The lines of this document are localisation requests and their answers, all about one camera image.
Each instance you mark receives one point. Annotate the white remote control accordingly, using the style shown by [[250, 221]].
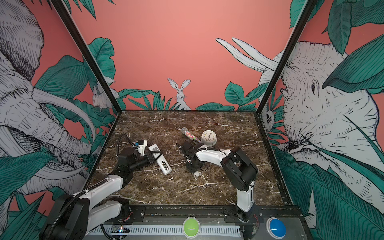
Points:
[[160, 159]]

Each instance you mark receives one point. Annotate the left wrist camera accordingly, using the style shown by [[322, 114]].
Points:
[[141, 146]]

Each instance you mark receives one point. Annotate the blue push button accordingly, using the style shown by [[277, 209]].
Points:
[[276, 228]]

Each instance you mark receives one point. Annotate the green push button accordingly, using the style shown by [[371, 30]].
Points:
[[191, 227]]

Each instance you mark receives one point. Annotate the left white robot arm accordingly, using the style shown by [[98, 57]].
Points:
[[73, 216]]

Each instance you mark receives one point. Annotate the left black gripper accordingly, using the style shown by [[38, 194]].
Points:
[[148, 157]]

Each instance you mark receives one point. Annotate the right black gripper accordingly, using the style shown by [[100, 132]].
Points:
[[190, 170]]

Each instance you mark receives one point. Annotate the glitter microphone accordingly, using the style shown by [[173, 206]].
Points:
[[190, 135]]

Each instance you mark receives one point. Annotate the white alarm clock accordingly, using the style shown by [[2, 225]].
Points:
[[209, 138]]

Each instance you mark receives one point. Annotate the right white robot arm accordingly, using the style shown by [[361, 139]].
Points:
[[239, 168]]

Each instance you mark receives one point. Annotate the white vented cable duct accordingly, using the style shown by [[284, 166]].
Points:
[[155, 230]]

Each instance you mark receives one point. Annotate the black front rail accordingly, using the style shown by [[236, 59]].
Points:
[[231, 213]]

